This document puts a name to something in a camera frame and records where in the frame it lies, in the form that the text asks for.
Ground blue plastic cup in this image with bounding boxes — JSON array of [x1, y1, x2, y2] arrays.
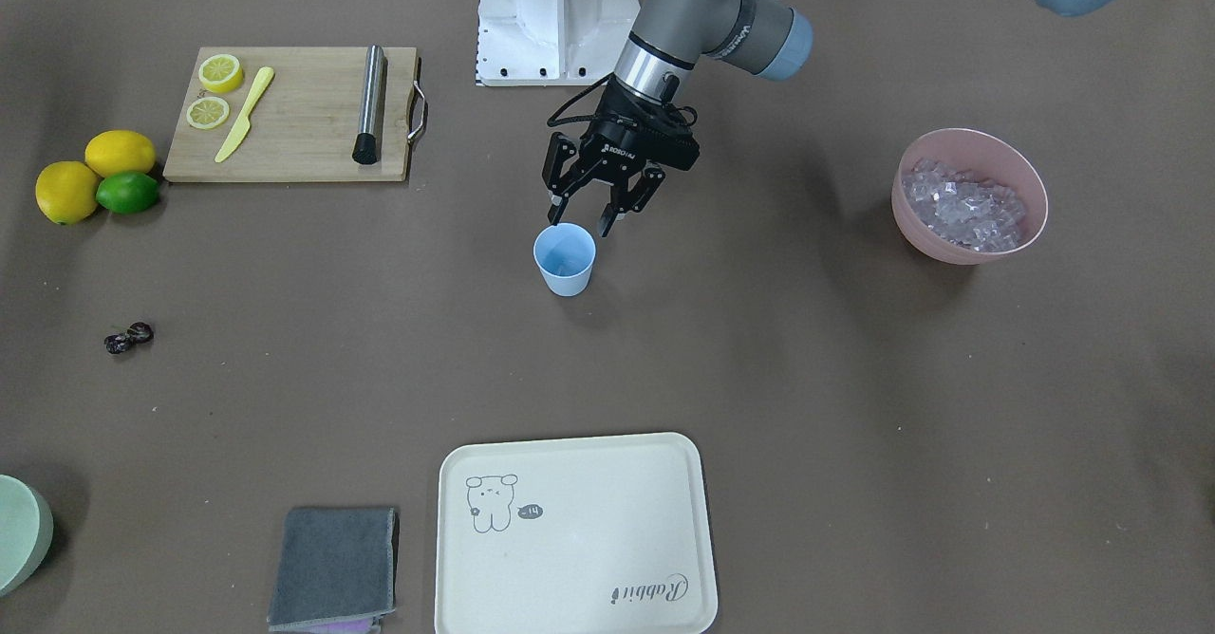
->
[[533, 223, 597, 298]]

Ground upper lemon slice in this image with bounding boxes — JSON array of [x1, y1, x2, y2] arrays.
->
[[196, 53, 245, 94]]

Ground cream rabbit tray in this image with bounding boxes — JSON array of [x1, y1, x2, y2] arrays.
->
[[434, 432, 718, 633]]

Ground dark cherries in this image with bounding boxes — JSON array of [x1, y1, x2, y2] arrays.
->
[[103, 322, 156, 356]]

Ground yellow plastic knife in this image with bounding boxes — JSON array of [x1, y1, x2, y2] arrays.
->
[[214, 66, 276, 163]]

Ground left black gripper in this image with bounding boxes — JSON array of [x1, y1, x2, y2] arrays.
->
[[542, 77, 700, 239]]

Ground lower whole lemon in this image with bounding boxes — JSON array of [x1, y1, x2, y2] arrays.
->
[[35, 162, 101, 226]]

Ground grey folded cloth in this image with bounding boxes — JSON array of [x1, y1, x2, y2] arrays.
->
[[269, 506, 399, 633]]

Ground whole lemon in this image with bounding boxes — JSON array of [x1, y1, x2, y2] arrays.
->
[[85, 129, 158, 179], [35, 162, 101, 226]]

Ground wooden cutting board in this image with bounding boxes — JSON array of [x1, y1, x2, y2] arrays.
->
[[163, 46, 425, 183]]

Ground lemon slice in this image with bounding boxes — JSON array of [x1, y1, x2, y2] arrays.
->
[[196, 53, 245, 94], [185, 95, 231, 131]]

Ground pink bowl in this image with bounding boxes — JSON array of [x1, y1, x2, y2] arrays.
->
[[892, 128, 1049, 265]]

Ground upper whole lemon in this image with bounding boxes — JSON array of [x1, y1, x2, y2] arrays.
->
[[85, 129, 158, 179]]

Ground clear ice cubes pile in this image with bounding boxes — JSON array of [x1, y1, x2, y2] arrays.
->
[[900, 158, 1027, 251]]

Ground green lime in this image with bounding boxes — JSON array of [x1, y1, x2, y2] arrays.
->
[[95, 171, 159, 214]]

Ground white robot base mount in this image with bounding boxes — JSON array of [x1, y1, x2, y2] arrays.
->
[[475, 0, 642, 86]]

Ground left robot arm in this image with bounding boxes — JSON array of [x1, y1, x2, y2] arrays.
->
[[542, 0, 1114, 236]]

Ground steel muddler black tip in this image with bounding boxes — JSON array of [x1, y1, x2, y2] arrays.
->
[[351, 45, 388, 164]]

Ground mint green bowl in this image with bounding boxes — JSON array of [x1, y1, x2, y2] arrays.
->
[[1, 475, 55, 596]]

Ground lower lemon slice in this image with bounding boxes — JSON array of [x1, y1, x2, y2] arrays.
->
[[185, 95, 231, 131]]

